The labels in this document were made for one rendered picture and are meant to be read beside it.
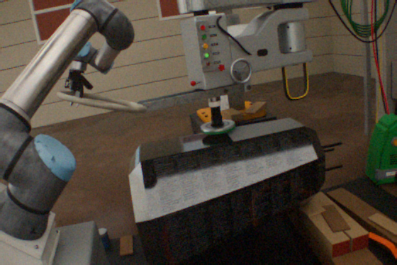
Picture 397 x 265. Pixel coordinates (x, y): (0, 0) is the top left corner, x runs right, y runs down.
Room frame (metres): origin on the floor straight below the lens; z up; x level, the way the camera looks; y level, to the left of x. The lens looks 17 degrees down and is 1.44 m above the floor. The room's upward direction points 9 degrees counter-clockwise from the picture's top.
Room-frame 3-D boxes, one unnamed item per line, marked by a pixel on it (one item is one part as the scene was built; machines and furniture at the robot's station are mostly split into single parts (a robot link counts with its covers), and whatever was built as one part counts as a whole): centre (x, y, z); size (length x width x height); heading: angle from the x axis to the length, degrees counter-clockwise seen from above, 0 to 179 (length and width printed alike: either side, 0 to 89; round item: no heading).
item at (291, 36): (2.26, -0.74, 1.34); 0.19 x 0.19 x 0.20
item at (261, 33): (2.15, -0.50, 1.30); 0.74 x 0.23 x 0.49; 113
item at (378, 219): (1.67, -1.13, 0.13); 0.25 x 0.10 x 0.01; 16
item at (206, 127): (2.00, -0.13, 0.87); 0.21 x 0.21 x 0.01
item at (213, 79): (2.04, -0.21, 1.32); 0.36 x 0.22 x 0.45; 113
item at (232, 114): (2.48, -0.29, 0.81); 0.20 x 0.10 x 0.05; 16
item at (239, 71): (1.94, -0.29, 1.20); 0.15 x 0.10 x 0.15; 113
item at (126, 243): (2.13, 0.66, 0.02); 0.25 x 0.10 x 0.01; 8
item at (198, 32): (1.87, -0.11, 1.37); 0.08 x 0.03 x 0.28; 113
